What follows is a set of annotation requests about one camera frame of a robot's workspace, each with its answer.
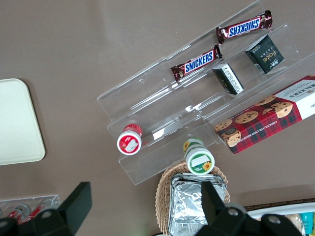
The red lid yogurt cup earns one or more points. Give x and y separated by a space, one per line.
129 143

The small black Face carton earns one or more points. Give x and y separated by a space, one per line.
229 79
265 55

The Walkers shortbread cookie box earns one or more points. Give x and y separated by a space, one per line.
258 123

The stack of foil containers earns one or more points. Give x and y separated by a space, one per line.
187 204

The cream plastic serving tray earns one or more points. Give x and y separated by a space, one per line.
17 123

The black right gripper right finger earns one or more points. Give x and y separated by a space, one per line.
212 204

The white rectangular snack tray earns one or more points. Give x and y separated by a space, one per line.
278 212

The Snickers chocolate bar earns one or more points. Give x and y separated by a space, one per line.
243 28
197 62

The dark woven base tray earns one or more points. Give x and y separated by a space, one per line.
283 203

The green lid yogurt cup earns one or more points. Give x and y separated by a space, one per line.
199 162

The teal snack packet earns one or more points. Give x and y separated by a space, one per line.
307 223

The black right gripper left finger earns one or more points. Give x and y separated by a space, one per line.
78 209

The clear acrylic stepped stand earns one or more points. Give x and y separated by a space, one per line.
152 93

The clear bag of crackers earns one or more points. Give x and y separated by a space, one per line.
291 222

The oval light wicker basket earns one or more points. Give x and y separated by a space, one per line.
163 196

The clear acrylic bottle rack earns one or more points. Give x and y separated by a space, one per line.
53 200

